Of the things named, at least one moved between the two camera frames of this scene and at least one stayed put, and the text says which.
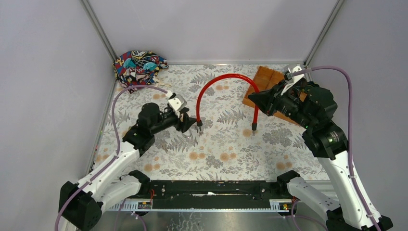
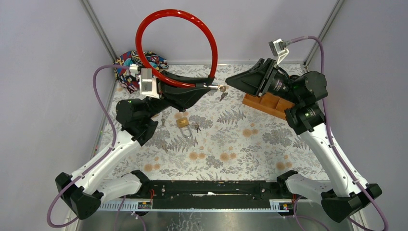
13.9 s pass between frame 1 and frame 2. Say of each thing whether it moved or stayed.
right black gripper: moved
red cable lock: moved
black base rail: stayed
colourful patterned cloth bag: stayed
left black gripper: moved
